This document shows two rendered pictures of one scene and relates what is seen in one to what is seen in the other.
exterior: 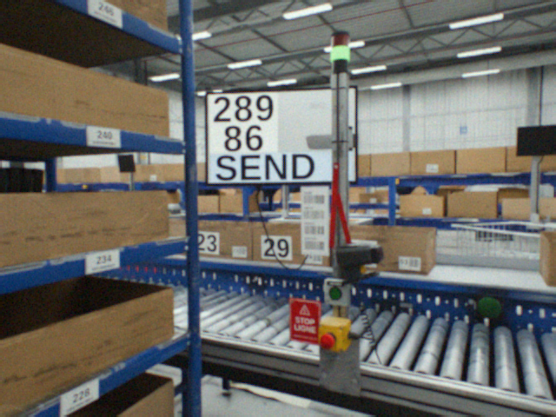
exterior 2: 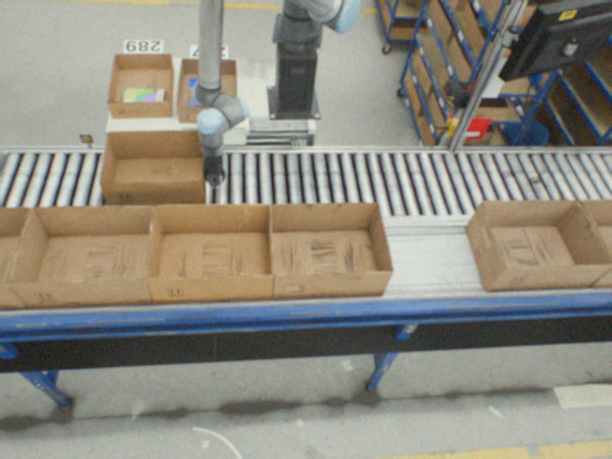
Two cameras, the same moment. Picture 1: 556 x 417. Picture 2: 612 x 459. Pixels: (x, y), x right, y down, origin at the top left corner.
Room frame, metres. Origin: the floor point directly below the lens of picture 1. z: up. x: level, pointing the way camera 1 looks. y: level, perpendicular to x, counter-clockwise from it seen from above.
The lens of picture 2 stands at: (2.15, -1.81, 2.33)
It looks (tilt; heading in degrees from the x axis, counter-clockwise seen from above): 54 degrees down; 141
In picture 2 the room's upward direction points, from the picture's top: 8 degrees clockwise
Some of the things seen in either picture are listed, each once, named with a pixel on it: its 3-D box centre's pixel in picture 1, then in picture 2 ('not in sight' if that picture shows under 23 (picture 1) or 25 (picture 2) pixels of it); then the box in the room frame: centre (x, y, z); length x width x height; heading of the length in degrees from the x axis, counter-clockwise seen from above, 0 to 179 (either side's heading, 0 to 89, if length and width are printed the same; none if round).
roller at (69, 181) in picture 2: not in sight; (65, 198); (0.59, -1.88, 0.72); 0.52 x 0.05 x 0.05; 153
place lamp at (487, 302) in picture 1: (489, 307); not in sight; (1.44, -0.74, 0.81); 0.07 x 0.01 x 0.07; 63
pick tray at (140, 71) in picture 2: not in sight; (142, 85); (0.12, -1.35, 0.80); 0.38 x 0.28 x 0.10; 156
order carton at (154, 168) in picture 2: not in sight; (157, 169); (0.72, -1.50, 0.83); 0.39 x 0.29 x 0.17; 65
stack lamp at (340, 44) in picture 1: (340, 49); not in sight; (1.16, -0.18, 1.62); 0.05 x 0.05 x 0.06
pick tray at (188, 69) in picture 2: not in sight; (209, 90); (0.30, -1.07, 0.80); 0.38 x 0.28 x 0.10; 153
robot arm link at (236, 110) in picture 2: not in sight; (230, 112); (0.84, -1.21, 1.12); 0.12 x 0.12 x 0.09; 17
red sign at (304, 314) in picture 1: (314, 322); (471, 128); (1.17, -0.10, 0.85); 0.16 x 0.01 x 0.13; 63
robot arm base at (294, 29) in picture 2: not in sight; (299, 18); (0.52, -0.71, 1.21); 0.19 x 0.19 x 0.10
